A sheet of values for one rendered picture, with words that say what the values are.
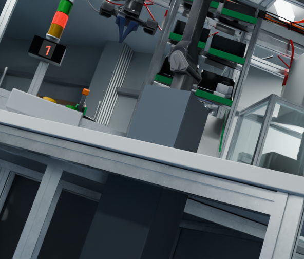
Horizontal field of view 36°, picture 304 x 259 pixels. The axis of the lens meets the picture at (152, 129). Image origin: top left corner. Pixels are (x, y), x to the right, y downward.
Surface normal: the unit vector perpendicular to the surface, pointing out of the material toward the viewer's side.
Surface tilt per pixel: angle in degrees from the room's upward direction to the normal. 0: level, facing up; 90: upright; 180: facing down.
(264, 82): 90
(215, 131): 45
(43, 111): 90
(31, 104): 90
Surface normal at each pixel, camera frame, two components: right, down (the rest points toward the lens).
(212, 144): 0.23, -0.81
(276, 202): -0.42, -0.33
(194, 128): 0.85, 0.18
